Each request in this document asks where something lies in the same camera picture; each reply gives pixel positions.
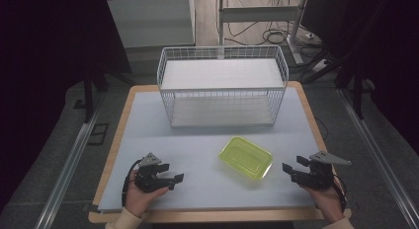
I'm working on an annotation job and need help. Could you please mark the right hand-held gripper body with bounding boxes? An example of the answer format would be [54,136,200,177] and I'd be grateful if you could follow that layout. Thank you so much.
[291,150,353,191]

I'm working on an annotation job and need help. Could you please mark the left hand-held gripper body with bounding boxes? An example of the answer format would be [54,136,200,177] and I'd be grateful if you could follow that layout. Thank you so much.
[133,152,170,193]

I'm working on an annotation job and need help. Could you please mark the yellow-green plastic tray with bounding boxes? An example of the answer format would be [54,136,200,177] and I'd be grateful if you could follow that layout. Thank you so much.
[217,135,274,182]

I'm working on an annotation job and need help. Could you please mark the white wire two-tier rack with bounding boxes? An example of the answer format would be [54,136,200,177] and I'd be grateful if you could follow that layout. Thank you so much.
[156,44,291,128]

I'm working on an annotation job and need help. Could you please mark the person's left hand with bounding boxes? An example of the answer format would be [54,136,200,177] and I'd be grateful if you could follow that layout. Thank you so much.
[125,178,169,219]

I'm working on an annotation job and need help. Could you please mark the person's right hand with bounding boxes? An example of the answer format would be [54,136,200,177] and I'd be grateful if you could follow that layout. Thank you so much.
[300,176,346,224]

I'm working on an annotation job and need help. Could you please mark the pale grey table mat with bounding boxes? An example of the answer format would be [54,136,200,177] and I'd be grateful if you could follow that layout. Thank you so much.
[97,87,328,213]

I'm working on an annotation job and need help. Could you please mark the wooden table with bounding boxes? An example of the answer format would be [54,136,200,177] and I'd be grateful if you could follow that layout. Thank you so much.
[87,80,353,224]

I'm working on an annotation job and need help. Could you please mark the black stand leg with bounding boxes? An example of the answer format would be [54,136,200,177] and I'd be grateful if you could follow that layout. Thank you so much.
[81,66,111,123]
[335,57,368,120]

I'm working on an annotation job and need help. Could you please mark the white power strip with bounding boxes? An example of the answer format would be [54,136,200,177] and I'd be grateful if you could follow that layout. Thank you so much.
[310,58,331,74]

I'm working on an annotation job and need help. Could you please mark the white cabinet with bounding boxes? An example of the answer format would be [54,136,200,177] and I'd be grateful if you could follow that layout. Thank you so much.
[106,0,197,49]

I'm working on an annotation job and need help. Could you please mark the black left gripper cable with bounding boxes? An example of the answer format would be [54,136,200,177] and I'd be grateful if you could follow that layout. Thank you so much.
[121,158,143,209]

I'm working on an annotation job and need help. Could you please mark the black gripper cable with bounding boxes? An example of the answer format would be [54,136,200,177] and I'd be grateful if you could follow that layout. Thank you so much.
[121,158,143,209]
[331,174,348,214]

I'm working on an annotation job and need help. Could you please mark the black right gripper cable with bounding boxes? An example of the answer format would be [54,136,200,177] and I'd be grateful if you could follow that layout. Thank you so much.
[331,174,348,214]

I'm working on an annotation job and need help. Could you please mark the aluminium rail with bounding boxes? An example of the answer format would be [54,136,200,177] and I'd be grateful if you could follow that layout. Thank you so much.
[34,100,104,229]
[338,88,419,229]

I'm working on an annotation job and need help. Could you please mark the black floor cables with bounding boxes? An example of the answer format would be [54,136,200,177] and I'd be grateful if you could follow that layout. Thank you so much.
[226,21,299,46]

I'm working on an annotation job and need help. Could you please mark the white metal desk frame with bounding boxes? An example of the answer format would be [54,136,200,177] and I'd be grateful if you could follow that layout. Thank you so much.
[216,0,311,66]

